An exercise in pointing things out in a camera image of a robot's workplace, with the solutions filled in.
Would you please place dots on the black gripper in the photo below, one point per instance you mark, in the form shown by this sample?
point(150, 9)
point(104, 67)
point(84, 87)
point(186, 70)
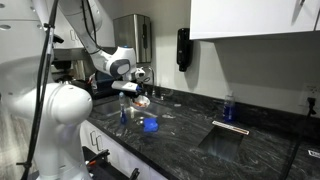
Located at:
point(135, 95)

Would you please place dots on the orange food pieces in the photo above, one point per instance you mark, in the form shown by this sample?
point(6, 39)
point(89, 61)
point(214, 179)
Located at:
point(140, 104)

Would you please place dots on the white bowl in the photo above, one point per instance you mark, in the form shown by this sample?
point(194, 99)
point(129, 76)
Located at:
point(146, 100)

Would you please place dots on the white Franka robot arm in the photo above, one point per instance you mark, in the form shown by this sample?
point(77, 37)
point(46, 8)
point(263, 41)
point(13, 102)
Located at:
point(63, 110)

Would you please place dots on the metal sink drain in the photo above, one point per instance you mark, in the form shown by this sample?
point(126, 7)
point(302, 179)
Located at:
point(140, 120)

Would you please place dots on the stainless steel sink basin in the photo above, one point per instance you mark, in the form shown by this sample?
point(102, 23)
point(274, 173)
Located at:
point(106, 108)

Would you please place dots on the chrome gooseneck faucet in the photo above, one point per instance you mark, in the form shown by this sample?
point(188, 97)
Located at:
point(153, 83)

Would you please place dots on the clear pump bottle blue liquid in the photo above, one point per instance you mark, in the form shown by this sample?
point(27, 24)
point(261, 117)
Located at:
point(123, 116)

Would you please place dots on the blue sponge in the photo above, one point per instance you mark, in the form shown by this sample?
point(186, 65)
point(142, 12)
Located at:
point(151, 125)

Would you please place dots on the clear plastic scrap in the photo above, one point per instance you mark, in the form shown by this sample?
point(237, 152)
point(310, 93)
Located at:
point(168, 116)
point(177, 105)

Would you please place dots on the black dish rack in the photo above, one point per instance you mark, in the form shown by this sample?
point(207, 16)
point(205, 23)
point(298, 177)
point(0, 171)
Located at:
point(100, 91)

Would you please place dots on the blue plate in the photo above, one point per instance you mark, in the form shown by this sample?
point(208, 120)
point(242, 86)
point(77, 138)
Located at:
point(101, 77)

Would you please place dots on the white lower cabinet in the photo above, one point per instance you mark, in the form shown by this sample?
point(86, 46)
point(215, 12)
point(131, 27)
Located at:
point(116, 156)

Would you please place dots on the white corner upper cabinet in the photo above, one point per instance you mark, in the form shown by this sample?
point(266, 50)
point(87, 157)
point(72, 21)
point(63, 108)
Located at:
point(108, 30)

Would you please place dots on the blue dish soap bottle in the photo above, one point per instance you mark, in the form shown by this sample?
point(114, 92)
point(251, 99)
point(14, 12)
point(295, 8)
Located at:
point(228, 111)

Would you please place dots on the long white label strip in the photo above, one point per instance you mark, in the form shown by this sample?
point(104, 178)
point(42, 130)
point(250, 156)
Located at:
point(230, 127)

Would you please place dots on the short white label strip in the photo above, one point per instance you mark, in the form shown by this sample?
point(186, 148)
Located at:
point(314, 154)

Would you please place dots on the light grey wrist camera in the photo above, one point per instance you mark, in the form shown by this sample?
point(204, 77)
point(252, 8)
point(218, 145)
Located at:
point(123, 86)

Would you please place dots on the black wall soap dispenser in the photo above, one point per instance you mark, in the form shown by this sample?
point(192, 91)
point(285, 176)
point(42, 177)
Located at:
point(184, 50)

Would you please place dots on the black camera on pole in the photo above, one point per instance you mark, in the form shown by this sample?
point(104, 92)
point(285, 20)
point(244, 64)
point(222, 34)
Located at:
point(59, 39)

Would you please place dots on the white wall outlet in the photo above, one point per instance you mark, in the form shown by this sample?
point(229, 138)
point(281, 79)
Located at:
point(311, 91)

